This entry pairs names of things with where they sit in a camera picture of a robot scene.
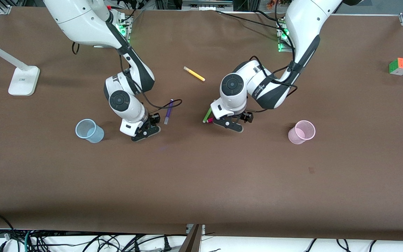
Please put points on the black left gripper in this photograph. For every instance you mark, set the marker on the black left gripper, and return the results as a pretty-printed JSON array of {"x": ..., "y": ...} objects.
[{"x": 245, "y": 116}]

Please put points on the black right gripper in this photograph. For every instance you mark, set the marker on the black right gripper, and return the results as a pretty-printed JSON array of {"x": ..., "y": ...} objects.
[{"x": 153, "y": 119}]

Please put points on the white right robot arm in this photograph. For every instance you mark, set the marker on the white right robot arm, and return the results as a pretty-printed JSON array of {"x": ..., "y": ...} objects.
[{"x": 82, "y": 21}]

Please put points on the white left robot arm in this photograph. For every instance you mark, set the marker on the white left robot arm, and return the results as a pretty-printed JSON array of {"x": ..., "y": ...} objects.
[{"x": 306, "y": 21}]

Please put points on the purple marker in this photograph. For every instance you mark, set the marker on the purple marker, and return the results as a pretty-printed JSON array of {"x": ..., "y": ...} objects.
[{"x": 168, "y": 112}]

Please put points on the green marker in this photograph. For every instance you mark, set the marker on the green marker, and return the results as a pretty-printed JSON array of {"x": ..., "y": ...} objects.
[{"x": 207, "y": 115}]

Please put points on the translucent pink cup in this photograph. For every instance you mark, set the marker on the translucent pink cup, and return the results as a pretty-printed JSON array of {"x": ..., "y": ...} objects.
[{"x": 301, "y": 134}]

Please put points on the yellow marker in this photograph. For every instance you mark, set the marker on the yellow marker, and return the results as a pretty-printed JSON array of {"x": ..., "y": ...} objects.
[{"x": 194, "y": 74}]

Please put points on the translucent blue cup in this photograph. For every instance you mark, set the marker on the translucent blue cup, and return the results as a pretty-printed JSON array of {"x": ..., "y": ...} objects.
[{"x": 91, "y": 133}]

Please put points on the brown table cover sheet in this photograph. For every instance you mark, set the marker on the brown table cover sheet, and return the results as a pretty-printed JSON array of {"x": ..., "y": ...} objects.
[{"x": 201, "y": 175}]

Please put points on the small orange toy figure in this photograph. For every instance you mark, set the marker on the small orange toy figure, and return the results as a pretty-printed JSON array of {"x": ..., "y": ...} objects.
[{"x": 270, "y": 4}]

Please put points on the black power plug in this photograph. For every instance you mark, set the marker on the black power plug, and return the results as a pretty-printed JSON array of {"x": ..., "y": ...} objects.
[{"x": 167, "y": 246}]

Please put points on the white desk lamp stand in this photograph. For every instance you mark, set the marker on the white desk lamp stand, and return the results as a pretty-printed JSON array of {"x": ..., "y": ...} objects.
[{"x": 23, "y": 82}]

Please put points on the colourful puzzle cube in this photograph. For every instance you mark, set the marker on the colourful puzzle cube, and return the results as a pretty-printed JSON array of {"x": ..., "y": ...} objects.
[{"x": 400, "y": 66}]

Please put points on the aluminium frame beam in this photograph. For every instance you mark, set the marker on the aluminium frame beam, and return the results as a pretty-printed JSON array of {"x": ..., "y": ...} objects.
[{"x": 206, "y": 4}]

